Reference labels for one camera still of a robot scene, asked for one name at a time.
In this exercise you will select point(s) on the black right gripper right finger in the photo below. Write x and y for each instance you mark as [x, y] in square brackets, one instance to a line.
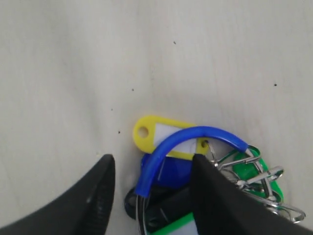
[219, 208]

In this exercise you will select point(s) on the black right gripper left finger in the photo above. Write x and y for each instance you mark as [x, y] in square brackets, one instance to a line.
[84, 209]

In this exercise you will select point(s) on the key ring with coloured tags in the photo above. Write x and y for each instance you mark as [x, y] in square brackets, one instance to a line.
[143, 187]

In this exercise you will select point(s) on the blue key tag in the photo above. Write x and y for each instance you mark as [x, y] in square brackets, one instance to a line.
[173, 173]

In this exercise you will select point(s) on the black key tag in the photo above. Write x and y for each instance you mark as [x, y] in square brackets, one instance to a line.
[166, 211]

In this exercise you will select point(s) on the yellow key tag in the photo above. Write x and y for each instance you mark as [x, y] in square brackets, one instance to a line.
[149, 131]

